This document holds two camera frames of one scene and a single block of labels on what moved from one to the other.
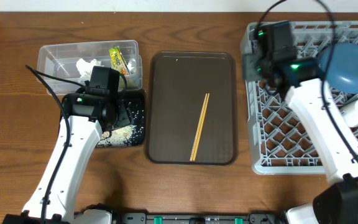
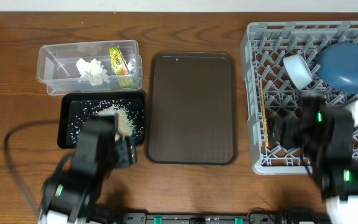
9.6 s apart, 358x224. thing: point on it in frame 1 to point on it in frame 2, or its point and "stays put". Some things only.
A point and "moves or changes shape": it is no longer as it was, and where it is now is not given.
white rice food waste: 119,137 moves or changes shape
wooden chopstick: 199,127 to 264,113
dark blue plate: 354,67 stays put
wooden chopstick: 198,128 to 263,112
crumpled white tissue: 85,68 stays put
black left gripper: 125,114 to 128,152
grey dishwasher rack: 281,141 stays put
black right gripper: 249,66 to 282,130
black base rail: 199,218 stays put
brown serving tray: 178,83 stays put
